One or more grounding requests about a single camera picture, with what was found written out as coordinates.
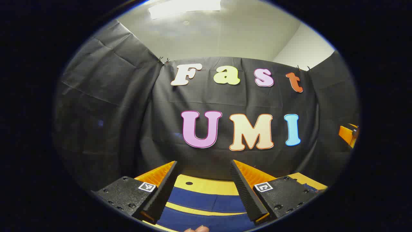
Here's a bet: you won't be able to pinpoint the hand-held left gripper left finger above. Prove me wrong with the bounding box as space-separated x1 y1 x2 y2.
92 160 181 225

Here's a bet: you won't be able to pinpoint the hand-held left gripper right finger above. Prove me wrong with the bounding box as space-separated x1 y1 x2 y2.
229 159 325 226

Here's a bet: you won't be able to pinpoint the blue jeans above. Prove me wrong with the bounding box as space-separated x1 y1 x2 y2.
156 182 324 232

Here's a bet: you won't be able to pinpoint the black backdrop cloth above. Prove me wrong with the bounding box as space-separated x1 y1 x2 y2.
53 19 360 194

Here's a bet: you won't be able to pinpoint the ceiling light panel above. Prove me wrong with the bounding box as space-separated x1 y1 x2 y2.
148 0 222 20

